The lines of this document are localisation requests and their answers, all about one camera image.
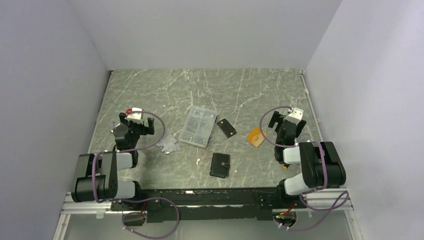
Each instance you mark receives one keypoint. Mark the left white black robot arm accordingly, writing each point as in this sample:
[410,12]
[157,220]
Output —
[96,174]

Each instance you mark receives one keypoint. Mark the black flat card sleeve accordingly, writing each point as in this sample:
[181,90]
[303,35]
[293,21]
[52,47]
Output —
[227,129]

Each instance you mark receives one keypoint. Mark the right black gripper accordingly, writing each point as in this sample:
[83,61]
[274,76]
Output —
[276,117]

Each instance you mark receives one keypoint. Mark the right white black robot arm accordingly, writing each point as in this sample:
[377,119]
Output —
[319,162]

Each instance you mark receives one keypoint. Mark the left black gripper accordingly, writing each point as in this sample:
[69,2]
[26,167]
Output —
[145,130]

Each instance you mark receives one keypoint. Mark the orange card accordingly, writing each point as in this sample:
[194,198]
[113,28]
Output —
[255,137]

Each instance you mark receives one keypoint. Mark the clear plastic screw box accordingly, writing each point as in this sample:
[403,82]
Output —
[198,126]

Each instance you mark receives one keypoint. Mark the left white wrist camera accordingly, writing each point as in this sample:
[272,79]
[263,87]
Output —
[134,114]

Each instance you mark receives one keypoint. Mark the silver credit card stack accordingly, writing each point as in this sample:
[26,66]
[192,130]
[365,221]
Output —
[168,144]

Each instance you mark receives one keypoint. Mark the aluminium frame rail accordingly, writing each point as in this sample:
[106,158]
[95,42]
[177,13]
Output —
[82,205]

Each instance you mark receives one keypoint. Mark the black leather card holder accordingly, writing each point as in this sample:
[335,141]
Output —
[220,165]

